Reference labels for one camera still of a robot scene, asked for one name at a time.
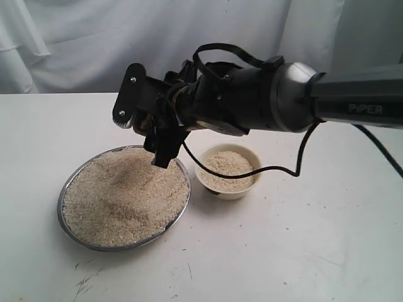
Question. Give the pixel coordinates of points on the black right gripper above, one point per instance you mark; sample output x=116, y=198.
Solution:
x=225, y=98

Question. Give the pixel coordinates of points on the brown wooden cup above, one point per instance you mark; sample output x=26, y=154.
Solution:
x=142, y=123

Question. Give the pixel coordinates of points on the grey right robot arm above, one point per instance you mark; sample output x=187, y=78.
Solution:
x=275, y=96

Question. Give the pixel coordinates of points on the white bowl of rice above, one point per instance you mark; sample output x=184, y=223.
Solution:
x=231, y=160

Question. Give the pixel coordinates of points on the metal plate of rice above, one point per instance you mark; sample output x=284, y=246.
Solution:
x=117, y=200

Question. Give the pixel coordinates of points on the white backdrop curtain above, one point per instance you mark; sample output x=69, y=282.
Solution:
x=85, y=46

